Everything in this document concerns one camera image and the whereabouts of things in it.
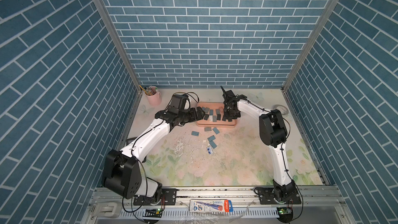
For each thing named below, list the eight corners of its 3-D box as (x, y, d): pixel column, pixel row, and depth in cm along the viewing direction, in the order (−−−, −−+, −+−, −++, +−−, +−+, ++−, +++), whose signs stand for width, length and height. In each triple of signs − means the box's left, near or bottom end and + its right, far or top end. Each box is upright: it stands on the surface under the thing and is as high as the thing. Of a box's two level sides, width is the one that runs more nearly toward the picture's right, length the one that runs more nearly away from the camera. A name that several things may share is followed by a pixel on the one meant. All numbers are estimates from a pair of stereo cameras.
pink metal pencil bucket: (149, 105, 111) (144, 95, 102) (152, 96, 117) (147, 86, 108) (160, 106, 111) (157, 95, 102) (163, 96, 117) (160, 86, 108)
